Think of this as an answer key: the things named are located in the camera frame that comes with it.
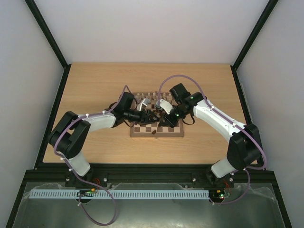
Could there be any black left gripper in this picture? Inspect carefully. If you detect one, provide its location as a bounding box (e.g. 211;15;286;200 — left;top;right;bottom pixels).
124;108;160;126

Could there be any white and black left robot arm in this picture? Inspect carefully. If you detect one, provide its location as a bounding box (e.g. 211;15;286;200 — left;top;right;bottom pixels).
48;92;159;177

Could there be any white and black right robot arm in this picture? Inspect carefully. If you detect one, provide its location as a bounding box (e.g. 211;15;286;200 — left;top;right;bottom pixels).
157;83;263;186

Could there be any wooden chessboard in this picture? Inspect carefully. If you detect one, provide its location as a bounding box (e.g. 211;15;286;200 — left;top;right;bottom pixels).
130;92;184;138

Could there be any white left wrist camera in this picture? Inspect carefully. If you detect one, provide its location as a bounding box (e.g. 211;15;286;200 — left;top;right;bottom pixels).
137;98;150;111

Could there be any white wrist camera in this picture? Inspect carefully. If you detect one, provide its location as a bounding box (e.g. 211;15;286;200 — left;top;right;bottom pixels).
137;98;150;111
155;99;173;114

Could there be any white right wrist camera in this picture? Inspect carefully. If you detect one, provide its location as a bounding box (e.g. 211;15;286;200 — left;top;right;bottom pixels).
155;99;173;114

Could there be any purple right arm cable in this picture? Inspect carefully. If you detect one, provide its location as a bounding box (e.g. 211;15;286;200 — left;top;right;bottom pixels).
158;75;266;205

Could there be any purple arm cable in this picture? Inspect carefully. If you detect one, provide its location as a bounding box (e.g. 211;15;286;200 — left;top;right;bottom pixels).
54;85;133;225
158;75;266;205

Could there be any black aluminium frame rail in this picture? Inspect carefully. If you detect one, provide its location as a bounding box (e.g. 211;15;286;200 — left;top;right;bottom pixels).
22;163;277;188

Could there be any light blue slotted cable duct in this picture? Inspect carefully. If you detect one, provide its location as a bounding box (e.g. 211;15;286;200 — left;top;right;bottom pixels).
29;190;209;200

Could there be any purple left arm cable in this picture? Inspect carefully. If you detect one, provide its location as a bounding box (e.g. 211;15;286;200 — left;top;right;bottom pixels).
54;85;133;225

